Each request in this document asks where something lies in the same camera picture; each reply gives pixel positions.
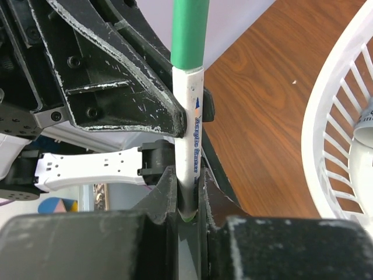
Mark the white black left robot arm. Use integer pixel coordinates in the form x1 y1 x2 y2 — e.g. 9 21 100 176
1 1 214 201

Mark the dark green pen cap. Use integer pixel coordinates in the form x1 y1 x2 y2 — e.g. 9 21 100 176
171 0 209 70

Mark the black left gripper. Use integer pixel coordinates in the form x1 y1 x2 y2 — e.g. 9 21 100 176
1 1 69 137

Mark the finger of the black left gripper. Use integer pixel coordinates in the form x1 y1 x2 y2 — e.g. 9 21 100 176
108 1 172 89
46 1 187 138

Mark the white pen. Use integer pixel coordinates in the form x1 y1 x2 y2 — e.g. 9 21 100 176
172 67 204 222

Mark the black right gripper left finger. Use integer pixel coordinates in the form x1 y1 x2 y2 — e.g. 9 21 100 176
1 166 178 279

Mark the grey mug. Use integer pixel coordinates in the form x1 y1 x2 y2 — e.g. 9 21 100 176
353 97 372 149

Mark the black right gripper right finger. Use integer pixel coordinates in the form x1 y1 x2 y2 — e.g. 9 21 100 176
199 168 372 279

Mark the white plastic dish basket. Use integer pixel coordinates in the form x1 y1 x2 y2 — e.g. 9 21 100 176
301 1 372 232

